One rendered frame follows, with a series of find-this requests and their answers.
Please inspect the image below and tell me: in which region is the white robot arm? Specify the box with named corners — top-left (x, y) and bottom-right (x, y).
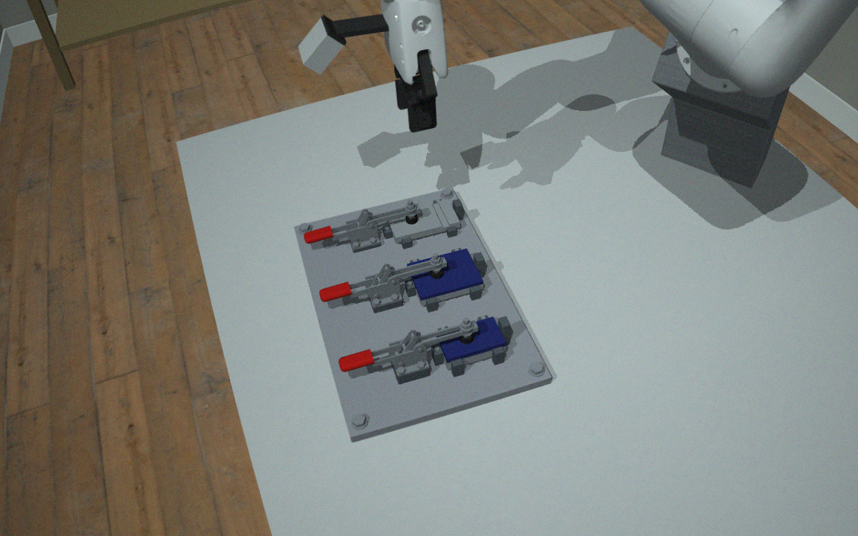
top-left (298, 0), bottom-right (858, 98)

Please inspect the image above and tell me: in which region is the blue flat block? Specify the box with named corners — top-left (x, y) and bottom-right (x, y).
top-left (437, 317), bottom-right (506, 370)

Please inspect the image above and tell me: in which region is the toggle clamp with red handle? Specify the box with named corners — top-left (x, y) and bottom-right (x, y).
top-left (338, 317), bottom-right (478, 384)

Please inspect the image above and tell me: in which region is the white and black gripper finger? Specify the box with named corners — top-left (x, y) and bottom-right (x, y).
top-left (394, 65), bottom-right (422, 109)
top-left (407, 49), bottom-right (437, 133)

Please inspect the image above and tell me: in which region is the blue flat metal plate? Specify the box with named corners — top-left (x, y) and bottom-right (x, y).
top-left (410, 249), bottom-right (483, 306)

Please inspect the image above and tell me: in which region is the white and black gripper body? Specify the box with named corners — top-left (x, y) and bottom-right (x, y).
top-left (381, 0), bottom-right (448, 85)

